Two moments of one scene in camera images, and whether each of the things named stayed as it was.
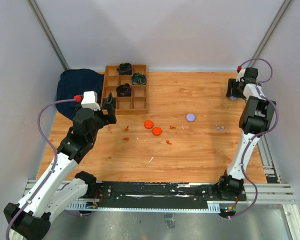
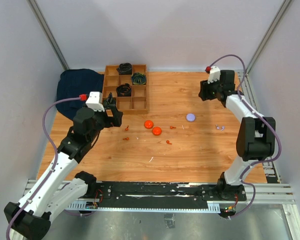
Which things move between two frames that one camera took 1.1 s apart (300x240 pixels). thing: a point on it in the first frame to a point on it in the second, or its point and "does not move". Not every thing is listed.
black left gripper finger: x=106 y=103 does not move
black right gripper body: x=236 y=85 to x=210 y=91
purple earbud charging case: x=190 y=117 does not move
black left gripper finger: x=112 y=101 does not move
